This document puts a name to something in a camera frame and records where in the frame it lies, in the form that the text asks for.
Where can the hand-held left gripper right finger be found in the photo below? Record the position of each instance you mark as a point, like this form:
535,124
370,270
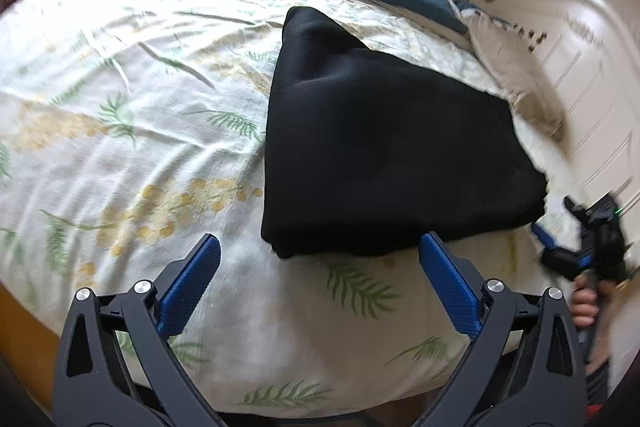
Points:
450,282

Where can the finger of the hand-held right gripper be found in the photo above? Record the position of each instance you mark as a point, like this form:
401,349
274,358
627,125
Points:
562,259
575,212

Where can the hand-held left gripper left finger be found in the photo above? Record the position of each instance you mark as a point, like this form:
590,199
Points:
192,277

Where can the black pants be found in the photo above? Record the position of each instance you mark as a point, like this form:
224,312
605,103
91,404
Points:
375,132

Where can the person's right forearm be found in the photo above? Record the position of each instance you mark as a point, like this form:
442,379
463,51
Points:
612,332

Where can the person's right hand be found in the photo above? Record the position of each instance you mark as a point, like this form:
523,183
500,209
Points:
585,304

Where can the beige pillow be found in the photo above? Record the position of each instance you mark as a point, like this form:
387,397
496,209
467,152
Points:
515,77

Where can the white carved headboard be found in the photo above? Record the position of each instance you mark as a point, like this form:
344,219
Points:
590,57

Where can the floral leaf-print bedsheet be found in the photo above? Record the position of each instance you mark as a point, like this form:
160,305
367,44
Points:
125,132

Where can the wooden bed frame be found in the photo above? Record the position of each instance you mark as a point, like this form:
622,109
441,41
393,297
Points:
25,337

